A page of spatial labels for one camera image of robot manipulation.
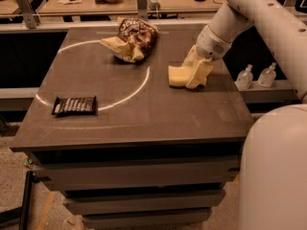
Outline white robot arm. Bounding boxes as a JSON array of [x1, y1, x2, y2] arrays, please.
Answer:
[[186, 0, 307, 230]]

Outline white power strip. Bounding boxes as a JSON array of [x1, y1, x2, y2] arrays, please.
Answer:
[[147, 0, 160, 11]]

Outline yellow sponge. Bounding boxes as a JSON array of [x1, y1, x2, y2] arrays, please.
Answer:
[[168, 66, 192, 87]]

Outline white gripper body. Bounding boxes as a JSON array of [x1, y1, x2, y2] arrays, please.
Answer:
[[196, 25, 232, 60]]

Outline clear sanitizer bottle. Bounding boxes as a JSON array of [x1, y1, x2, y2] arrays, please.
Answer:
[[236, 64, 253, 90], [257, 62, 276, 87]]

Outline clear sanitizer bottle right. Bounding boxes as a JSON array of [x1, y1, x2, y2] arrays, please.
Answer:
[[257, 62, 276, 87]]

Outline crumpled chip bag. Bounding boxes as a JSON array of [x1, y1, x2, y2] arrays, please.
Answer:
[[101, 17, 158, 63]]

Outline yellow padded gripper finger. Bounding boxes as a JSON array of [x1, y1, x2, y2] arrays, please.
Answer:
[[182, 45, 199, 67], [185, 59, 213, 89]]

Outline clear sanitizer bottle left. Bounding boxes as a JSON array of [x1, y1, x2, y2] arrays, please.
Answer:
[[236, 64, 253, 90]]

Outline grey drawer cabinet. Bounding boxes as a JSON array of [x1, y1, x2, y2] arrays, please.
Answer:
[[34, 142, 243, 230]]

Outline dark rxbar chocolate bar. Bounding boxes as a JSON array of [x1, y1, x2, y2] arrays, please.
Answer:
[[52, 97, 96, 116]]

